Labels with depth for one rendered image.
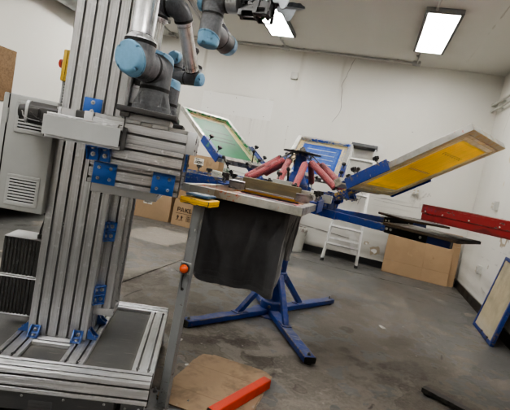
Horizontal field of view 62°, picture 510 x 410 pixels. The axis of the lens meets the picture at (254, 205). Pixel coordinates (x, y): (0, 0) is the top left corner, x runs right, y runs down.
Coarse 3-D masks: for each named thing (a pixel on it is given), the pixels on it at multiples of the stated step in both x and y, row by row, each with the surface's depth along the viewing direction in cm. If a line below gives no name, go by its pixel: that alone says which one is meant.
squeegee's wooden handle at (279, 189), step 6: (246, 180) 254; (252, 180) 253; (258, 180) 252; (246, 186) 254; (252, 186) 253; (258, 186) 252; (264, 186) 251; (270, 186) 250; (276, 186) 249; (282, 186) 248; (288, 186) 247; (294, 186) 247; (270, 192) 250; (276, 192) 249; (282, 192) 248; (288, 192) 247; (294, 192) 246; (300, 192) 246; (294, 198) 247
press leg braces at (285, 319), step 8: (280, 280) 328; (288, 280) 347; (280, 288) 324; (288, 288) 355; (248, 296) 322; (256, 296) 324; (280, 296) 321; (296, 296) 360; (240, 304) 318; (248, 304) 319; (240, 312) 313; (288, 320) 308
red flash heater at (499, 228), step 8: (424, 208) 238; (432, 208) 235; (440, 208) 232; (448, 208) 250; (424, 216) 238; (432, 216) 235; (440, 216) 232; (448, 216) 228; (456, 216) 226; (464, 216) 223; (472, 216) 220; (480, 216) 217; (488, 216) 229; (440, 224) 232; (448, 224) 229; (456, 224) 226; (464, 224) 223; (472, 224) 220; (480, 224) 217; (488, 224) 215; (496, 224) 212; (504, 224) 209; (480, 232) 217; (488, 232) 215; (496, 232) 212; (504, 232) 210
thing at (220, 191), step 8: (184, 184) 201; (192, 184) 202; (200, 184) 213; (208, 184) 226; (216, 184) 241; (200, 192) 199; (208, 192) 198; (216, 192) 197; (224, 192) 196; (232, 200) 195; (240, 200) 194; (248, 200) 193; (256, 200) 192; (264, 200) 191; (272, 208) 190; (280, 208) 189; (288, 208) 188; (296, 208) 187; (304, 208) 192; (312, 208) 222
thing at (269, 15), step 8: (240, 0) 139; (248, 0) 140; (256, 0) 137; (264, 0) 136; (240, 8) 140; (248, 8) 139; (256, 8) 136; (264, 8) 136; (272, 8) 140; (240, 16) 142; (248, 16) 141; (256, 16) 140; (264, 16) 138; (272, 16) 140
